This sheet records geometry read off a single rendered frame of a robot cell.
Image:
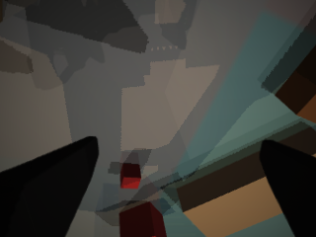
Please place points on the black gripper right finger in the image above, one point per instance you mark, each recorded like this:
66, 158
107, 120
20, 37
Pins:
292, 178

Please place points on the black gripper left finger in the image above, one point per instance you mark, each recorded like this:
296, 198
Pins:
40, 198

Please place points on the tan square block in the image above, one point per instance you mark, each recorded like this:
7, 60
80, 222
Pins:
239, 195

